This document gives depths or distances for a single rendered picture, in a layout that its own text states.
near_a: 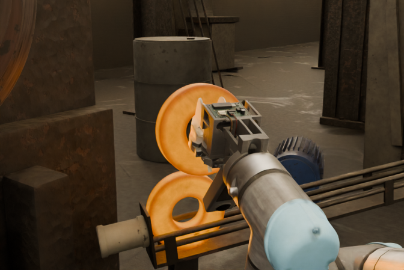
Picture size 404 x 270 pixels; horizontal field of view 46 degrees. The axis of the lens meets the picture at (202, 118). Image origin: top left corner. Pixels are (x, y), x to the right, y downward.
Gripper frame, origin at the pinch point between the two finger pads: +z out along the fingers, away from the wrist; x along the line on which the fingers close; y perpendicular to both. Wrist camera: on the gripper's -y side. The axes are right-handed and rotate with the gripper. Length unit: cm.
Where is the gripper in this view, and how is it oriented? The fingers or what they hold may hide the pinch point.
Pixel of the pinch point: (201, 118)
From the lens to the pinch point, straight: 78.4
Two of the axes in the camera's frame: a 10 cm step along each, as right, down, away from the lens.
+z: -3.1, -4.6, 8.3
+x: -9.5, 0.7, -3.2
